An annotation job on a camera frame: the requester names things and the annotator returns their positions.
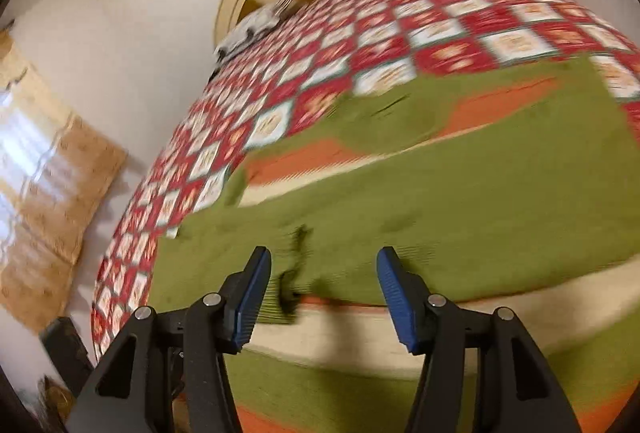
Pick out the grey patterned cloth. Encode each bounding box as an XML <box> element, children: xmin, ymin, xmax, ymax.
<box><xmin>215</xmin><ymin>0</ymin><xmax>301</xmax><ymax>64</ymax></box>

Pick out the tan patterned curtain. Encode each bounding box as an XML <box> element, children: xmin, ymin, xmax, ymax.
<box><xmin>0</xmin><ymin>30</ymin><xmax>128</xmax><ymax>334</ymax></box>

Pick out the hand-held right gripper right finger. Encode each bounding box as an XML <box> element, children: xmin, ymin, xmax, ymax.
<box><xmin>376</xmin><ymin>246</ymin><xmax>583</xmax><ymax>433</ymax></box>

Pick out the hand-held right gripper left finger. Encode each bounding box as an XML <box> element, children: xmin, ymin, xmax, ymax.
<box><xmin>65</xmin><ymin>245</ymin><xmax>273</xmax><ymax>433</ymax></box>

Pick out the dark wooden furniture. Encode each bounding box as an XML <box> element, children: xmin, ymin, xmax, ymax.
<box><xmin>40</xmin><ymin>315</ymin><xmax>96</xmax><ymax>396</ymax></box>

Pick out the green striped knit sweater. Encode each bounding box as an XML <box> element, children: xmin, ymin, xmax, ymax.
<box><xmin>150</xmin><ymin>56</ymin><xmax>640</xmax><ymax>433</ymax></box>

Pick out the red white patchwork quilt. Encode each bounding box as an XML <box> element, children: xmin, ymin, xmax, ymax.
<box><xmin>90</xmin><ymin>0</ymin><xmax>640</xmax><ymax>359</ymax></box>

